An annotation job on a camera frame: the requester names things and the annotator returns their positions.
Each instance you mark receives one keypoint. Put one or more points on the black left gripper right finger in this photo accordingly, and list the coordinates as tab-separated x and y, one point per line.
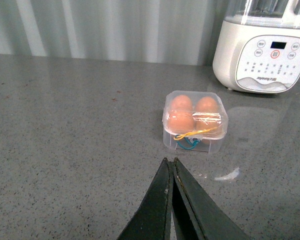
196	216

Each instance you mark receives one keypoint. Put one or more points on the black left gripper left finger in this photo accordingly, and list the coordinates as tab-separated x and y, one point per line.
152	220

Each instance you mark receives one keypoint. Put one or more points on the clear plastic egg box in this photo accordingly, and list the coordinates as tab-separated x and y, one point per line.
195	96

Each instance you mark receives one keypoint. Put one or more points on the brown egg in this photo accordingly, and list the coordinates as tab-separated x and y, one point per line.
181	103
207	104
211	122
180	121

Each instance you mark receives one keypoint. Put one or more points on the blue rubber band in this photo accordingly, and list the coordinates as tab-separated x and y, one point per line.
187	143

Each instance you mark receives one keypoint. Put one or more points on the yellow rubber band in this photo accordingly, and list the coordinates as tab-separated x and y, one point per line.
192	133

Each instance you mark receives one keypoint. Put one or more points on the white Joyoung blender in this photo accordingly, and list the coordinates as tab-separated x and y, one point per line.
258	49

